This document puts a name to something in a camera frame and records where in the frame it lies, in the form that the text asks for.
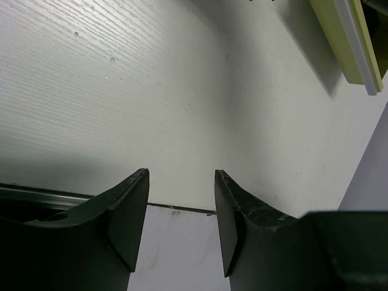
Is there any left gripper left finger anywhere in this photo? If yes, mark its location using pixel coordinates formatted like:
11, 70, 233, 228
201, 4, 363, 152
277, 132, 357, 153
1, 169, 150, 290

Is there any green metal drawer cabinet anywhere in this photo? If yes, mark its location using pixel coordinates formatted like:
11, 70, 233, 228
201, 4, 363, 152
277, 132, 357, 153
361, 0, 387, 78

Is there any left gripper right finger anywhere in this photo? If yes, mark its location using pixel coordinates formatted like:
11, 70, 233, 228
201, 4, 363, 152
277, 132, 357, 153
215, 170, 387, 290

